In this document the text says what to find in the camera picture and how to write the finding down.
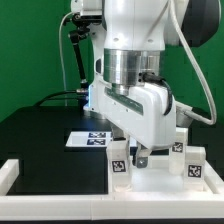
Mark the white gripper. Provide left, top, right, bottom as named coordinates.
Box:
left=94, top=81, right=194, bottom=169

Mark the white square tabletop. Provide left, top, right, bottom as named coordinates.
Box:
left=108, top=156, right=224, bottom=195

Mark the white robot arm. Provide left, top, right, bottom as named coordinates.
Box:
left=71, top=0, right=221, bottom=168

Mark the white sheet with fiducial tags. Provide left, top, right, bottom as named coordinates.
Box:
left=66, top=131, right=112, bottom=148

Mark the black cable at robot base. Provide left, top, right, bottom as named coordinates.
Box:
left=33, top=88, right=90, bottom=108

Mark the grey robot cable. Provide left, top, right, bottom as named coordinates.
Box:
left=168, top=0, right=218, bottom=126

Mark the grey camera cable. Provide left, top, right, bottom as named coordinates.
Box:
left=58, top=13, right=74, bottom=107

